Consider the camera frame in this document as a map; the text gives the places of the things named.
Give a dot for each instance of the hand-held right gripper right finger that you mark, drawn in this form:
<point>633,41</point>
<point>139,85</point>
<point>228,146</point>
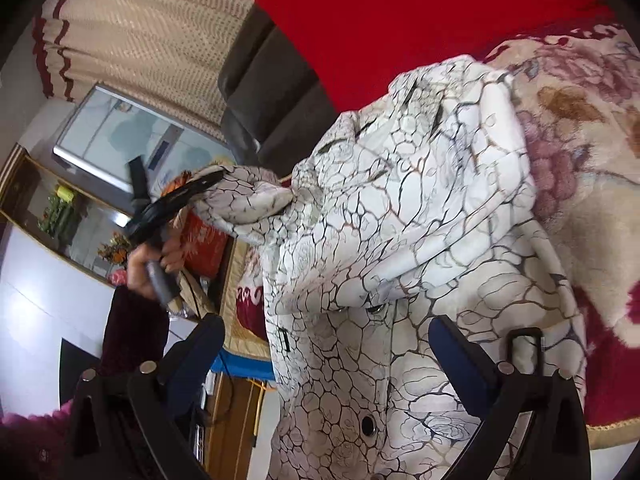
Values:
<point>462,365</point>

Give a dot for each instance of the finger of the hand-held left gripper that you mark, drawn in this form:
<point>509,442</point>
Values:
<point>195,187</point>

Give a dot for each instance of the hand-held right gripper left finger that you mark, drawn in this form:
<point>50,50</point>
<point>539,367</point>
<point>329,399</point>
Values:
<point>186,367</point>

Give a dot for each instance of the white crackle-print jacket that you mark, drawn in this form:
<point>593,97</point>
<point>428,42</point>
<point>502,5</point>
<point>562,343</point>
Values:
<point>400,210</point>

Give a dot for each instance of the person's left forearm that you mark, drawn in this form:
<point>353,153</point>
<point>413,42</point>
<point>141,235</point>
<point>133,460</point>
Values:
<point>132,332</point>

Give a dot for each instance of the person's left hand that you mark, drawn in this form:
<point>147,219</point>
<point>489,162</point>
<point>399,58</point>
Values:
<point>140,275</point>

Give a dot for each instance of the orange artificial flowers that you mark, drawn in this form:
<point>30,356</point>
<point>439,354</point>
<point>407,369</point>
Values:
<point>116,250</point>

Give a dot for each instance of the blue cloth edge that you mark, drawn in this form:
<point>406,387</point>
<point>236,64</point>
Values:
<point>242,366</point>

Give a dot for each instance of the wooden door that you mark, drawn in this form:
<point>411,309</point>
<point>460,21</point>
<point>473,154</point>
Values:
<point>235,420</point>

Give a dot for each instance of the yellow green potted plant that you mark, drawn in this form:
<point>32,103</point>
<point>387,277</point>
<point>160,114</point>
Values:
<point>59,210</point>

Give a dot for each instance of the brown leather sofa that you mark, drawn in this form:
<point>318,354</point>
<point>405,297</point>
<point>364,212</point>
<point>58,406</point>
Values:
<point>265,85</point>

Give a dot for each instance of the wooden cabinet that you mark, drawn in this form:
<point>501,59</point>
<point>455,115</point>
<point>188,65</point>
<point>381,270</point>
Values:
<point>20,195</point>

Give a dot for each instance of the beige dotted curtain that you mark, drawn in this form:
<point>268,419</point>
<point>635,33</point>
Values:
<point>150,25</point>

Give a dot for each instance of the person's pink clothing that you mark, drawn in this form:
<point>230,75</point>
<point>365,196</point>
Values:
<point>30,440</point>

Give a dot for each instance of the floral plush blanket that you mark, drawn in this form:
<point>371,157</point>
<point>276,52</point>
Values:
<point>590,160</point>

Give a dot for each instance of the red cushion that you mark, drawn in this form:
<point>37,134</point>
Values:
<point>400,20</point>

